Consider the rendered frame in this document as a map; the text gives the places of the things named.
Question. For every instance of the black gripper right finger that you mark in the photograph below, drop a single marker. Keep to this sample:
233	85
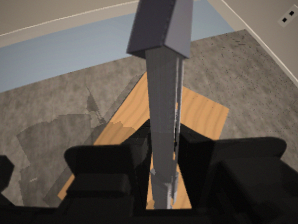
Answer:
198	158

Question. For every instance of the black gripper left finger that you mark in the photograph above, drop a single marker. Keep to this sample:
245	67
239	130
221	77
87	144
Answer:
132	157

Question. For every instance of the light wooden board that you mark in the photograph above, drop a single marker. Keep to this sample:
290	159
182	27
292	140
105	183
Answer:
197	112

